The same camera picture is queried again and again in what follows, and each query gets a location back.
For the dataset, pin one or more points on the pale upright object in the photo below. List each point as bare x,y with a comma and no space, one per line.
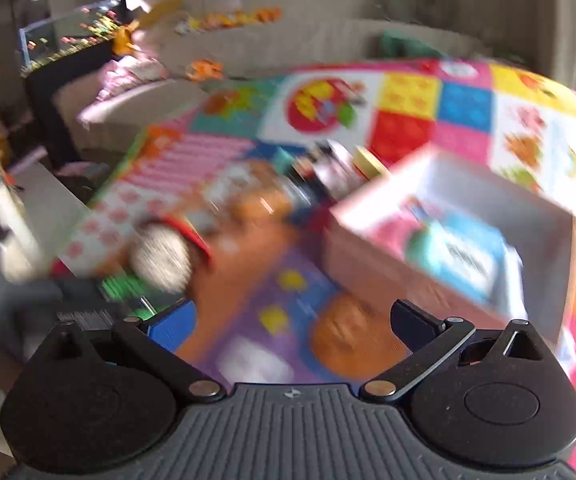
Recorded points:
13,230

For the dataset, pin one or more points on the blue white cotton pad pouch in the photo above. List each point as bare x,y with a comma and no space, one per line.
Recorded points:
463,255

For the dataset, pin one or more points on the beige sofa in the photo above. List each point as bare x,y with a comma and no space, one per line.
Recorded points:
318,45

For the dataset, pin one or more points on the colourful printed play mat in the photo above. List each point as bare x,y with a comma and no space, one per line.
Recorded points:
468,105

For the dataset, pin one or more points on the orange plush toy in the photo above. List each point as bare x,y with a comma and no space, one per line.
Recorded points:
248,17

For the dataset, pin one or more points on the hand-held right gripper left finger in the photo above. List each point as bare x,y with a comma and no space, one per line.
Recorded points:
168,327

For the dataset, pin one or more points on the green plush toy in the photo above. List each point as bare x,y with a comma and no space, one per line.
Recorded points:
408,44

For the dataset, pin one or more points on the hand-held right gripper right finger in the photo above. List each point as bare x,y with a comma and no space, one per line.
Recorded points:
413,322

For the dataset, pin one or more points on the glass aquarium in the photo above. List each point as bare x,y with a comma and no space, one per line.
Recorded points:
63,25

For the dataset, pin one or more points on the yellow long-eared plush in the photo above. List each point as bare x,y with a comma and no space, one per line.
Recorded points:
128,37

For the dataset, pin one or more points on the black cabinet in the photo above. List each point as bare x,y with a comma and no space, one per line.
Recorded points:
53,110

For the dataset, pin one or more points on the mint green plastic toy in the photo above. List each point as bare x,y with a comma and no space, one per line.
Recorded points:
285,160

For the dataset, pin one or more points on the pink cardboard box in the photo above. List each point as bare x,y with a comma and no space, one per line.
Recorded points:
368,265

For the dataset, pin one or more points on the brown crocheted doll red hat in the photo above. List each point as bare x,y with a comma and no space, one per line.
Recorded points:
160,257

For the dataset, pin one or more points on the pink whale toy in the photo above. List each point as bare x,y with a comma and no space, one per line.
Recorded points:
393,235

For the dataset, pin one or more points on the orange fish plush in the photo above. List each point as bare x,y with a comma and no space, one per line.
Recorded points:
204,70

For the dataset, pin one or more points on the yellow round toy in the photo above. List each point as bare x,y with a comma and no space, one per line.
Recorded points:
369,164

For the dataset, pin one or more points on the pink plush toy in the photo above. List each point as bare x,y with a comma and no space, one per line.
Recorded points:
133,77

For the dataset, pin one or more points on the teal egg-shaped toy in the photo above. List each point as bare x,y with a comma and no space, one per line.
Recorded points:
420,252

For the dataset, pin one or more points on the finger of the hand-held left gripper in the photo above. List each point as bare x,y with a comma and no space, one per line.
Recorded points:
88,291

